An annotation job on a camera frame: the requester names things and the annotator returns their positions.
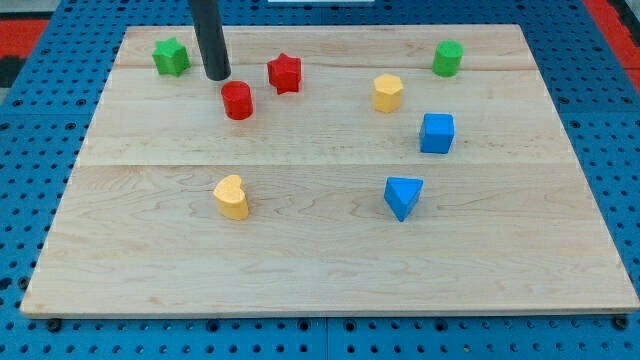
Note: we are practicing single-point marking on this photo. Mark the blue triangle block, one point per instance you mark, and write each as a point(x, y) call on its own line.
point(402, 194)

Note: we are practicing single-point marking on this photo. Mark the red star block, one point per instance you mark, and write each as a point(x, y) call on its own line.
point(285, 73)

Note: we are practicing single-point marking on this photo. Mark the green star block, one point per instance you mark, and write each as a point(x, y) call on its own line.
point(170, 57)

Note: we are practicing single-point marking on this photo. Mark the yellow heart block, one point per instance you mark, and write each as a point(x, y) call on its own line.
point(231, 198)

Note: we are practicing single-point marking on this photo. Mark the red cylinder block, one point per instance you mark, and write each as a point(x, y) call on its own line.
point(237, 99)

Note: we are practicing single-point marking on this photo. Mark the yellow hexagon block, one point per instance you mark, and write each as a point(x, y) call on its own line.
point(388, 92)

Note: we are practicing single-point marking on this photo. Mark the blue cube block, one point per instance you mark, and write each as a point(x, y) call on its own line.
point(437, 133)

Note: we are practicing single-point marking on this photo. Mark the green cylinder block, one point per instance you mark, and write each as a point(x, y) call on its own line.
point(447, 58)

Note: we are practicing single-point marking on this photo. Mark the light wooden board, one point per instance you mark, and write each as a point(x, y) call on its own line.
point(505, 223)

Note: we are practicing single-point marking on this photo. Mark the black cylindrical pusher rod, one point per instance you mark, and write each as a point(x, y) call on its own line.
point(209, 33)

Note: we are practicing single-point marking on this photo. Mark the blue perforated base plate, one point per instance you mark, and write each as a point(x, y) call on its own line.
point(49, 107)

